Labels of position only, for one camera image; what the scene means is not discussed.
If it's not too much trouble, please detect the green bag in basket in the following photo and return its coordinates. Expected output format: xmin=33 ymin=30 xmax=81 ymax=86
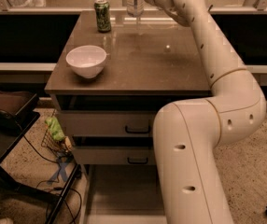
xmin=45 ymin=117 xmax=65 ymax=142

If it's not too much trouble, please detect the open bottom drawer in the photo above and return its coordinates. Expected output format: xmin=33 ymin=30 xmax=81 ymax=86
xmin=79 ymin=165 xmax=167 ymax=224

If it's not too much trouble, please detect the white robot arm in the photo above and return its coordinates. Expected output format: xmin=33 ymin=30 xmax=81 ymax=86
xmin=145 ymin=0 xmax=266 ymax=224

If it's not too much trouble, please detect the green soda can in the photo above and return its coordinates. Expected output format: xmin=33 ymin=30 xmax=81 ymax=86
xmin=94 ymin=0 xmax=111 ymax=33

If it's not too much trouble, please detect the grey drawer cabinet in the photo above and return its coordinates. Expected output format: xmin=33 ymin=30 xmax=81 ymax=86
xmin=44 ymin=10 xmax=212 ymax=224

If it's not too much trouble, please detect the upper drawer black handle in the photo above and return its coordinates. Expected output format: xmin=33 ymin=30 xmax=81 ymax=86
xmin=124 ymin=126 xmax=151 ymax=134

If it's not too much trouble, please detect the middle drawer black handle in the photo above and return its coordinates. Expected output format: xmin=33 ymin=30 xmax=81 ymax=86
xmin=127 ymin=157 xmax=148 ymax=165

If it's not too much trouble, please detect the wire basket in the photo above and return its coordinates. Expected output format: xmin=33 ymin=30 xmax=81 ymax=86
xmin=40 ymin=109 xmax=73 ymax=158

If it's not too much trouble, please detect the black side cart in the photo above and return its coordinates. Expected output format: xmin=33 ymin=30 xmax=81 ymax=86
xmin=0 ymin=90 xmax=80 ymax=224

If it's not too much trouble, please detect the clear plastic water bottle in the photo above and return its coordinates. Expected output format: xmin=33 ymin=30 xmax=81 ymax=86
xmin=127 ymin=0 xmax=144 ymax=18

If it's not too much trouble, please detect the white bowl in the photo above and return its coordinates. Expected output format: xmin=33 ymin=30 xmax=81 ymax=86
xmin=65 ymin=45 xmax=107 ymax=79

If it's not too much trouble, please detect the drawer black handle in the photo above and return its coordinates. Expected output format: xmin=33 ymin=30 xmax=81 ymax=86
xmin=127 ymin=157 xmax=148 ymax=165
xmin=124 ymin=126 xmax=151 ymax=134

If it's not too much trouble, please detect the black cable on floor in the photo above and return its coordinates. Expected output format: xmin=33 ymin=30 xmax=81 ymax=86
xmin=14 ymin=120 xmax=83 ymax=224

